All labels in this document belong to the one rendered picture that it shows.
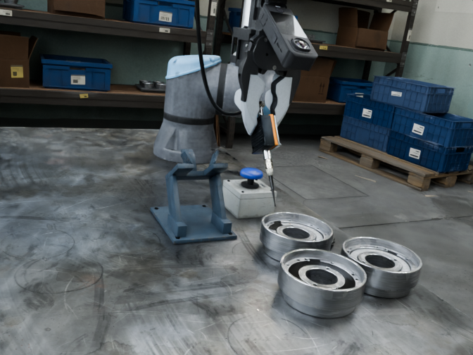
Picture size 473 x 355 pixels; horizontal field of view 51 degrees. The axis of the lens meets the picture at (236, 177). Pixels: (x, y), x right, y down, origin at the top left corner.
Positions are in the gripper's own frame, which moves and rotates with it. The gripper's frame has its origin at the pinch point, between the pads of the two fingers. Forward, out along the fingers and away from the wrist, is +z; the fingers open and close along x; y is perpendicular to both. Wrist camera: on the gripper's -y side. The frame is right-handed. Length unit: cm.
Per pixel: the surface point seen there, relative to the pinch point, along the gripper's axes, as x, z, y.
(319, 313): 3.0, 15.9, -24.6
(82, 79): -22, 44, 337
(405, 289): -10.3, 14.9, -24.1
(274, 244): 1.6, 13.9, -10.8
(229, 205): 0.4, 15.6, 7.5
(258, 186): -4.2, 11.8, 6.3
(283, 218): -3.7, 13.5, -3.7
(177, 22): -96, -7, 338
